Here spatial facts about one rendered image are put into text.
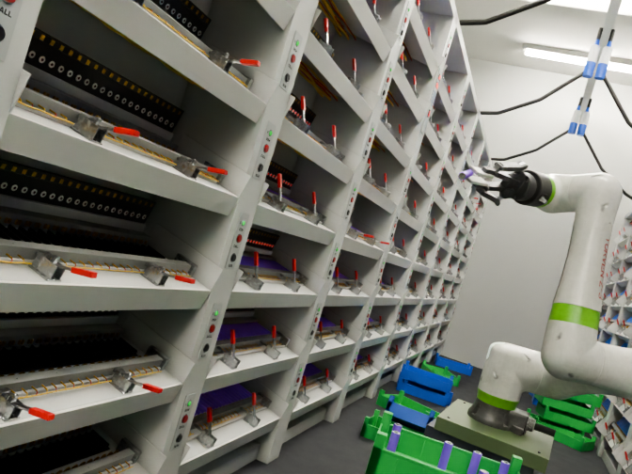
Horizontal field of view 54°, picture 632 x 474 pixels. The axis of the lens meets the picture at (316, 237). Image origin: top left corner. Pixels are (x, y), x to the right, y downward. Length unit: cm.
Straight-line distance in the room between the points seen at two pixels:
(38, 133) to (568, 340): 126
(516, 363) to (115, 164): 141
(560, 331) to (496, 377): 43
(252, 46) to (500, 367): 121
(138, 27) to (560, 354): 119
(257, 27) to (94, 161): 58
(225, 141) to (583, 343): 97
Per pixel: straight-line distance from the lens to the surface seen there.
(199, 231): 132
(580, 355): 164
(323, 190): 197
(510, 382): 201
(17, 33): 80
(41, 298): 93
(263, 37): 137
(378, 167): 267
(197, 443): 161
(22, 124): 82
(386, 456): 124
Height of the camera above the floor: 71
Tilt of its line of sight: level
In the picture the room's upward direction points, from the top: 17 degrees clockwise
